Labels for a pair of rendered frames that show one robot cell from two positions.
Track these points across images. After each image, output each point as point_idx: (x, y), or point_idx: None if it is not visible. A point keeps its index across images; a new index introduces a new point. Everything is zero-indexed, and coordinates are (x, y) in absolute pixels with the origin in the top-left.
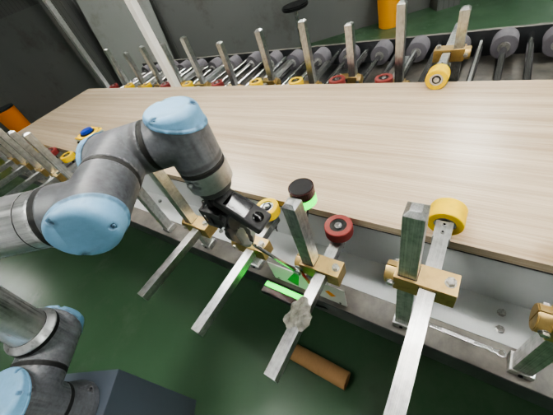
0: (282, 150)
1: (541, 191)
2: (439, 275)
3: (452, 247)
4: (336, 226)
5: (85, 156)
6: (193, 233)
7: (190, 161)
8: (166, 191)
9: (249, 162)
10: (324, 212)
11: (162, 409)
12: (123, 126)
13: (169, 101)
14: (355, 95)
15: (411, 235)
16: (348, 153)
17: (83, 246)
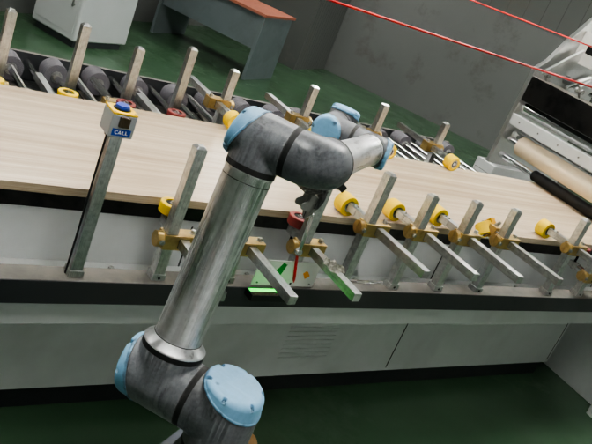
0: (180, 167)
1: (352, 195)
2: (379, 221)
3: (351, 223)
4: (300, 217)
5: (349, 124)
6: (189, 243)
7: None
8: (195, 186)
9: (163, 177)
10: (279, 211)
11: None
12: (337, 113)
13: (342, 105)
14: (173, 125)
15: (388, 188)
16: None
17: (385, 163)
